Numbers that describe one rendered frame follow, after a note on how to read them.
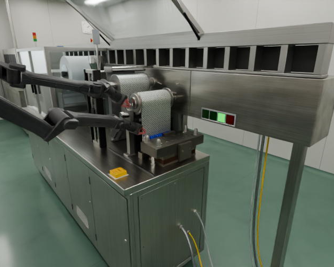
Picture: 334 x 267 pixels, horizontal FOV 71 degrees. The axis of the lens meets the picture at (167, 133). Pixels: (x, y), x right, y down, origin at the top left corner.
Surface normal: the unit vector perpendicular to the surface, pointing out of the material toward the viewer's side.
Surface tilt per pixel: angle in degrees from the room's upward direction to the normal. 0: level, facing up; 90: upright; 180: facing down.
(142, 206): 90
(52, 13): 90
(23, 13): 90
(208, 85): 90
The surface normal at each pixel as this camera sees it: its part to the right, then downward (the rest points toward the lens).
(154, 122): 0.65, 0.24
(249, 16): -0.76, 0.21
